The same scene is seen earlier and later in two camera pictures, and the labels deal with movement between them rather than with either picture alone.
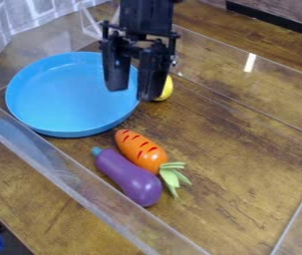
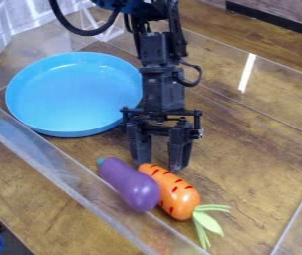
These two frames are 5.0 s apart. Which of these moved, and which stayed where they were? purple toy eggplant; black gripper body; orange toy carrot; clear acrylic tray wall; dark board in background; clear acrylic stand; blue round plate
Moved: orange toy carrot; purple toy eggplant; black gripper body
Stayed: blue round plate; dark board in background; clear acrylic tray wall; clear acrylic stand
